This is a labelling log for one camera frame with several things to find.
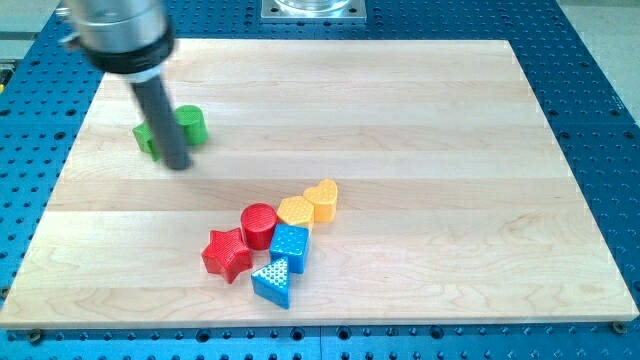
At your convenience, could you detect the green cylinder block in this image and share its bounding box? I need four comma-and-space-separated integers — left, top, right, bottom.
174, 105, 208, 146

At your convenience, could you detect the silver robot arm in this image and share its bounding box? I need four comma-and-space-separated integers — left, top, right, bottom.
55, 0, 174, 83

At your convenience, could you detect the yellow heart block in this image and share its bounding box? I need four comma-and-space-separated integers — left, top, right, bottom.
303, 179, 338, 223

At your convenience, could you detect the yellow hexagon block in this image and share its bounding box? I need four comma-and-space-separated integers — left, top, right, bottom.
276, 195, 314, 231

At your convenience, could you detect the blue cube block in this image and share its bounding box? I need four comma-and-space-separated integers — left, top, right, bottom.
269, 224, 311, 274

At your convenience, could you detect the red cylinder block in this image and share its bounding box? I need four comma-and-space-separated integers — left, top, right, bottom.
240, 203, 278, 251

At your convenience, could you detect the blue triangle block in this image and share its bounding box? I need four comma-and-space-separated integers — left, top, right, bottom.
251, 257, 290, 309

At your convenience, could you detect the red star block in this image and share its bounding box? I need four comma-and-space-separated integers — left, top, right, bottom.
201, 228, 253, 284

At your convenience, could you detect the wooden board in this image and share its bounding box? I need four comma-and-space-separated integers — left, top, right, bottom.
1, 39, 638, 330

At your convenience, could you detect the blue perforated table plate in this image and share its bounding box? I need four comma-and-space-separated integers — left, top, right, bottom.
1, 0, 639, 359

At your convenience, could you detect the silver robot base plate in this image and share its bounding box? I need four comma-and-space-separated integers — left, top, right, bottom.
260, 0, 367, 23

